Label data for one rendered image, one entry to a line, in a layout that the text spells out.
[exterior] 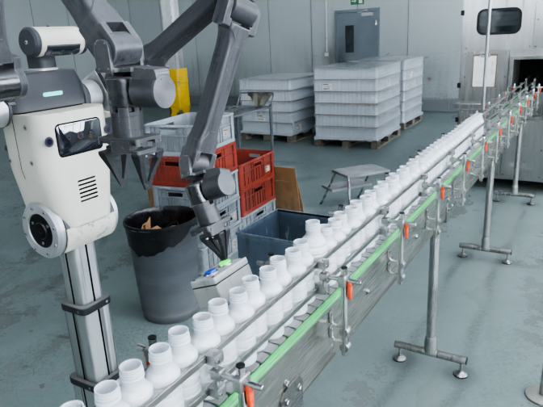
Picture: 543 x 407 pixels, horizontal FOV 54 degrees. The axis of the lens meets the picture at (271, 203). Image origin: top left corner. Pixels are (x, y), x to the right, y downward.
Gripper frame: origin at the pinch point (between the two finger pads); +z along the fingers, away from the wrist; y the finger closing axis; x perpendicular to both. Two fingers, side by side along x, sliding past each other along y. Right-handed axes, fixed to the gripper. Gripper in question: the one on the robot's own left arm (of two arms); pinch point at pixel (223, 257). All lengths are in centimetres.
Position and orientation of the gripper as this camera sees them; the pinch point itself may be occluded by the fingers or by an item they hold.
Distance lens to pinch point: 134.9
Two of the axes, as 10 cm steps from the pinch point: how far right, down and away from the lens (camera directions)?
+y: 5.1, -2.8, 8.1
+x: -7.9, 2.3, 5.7
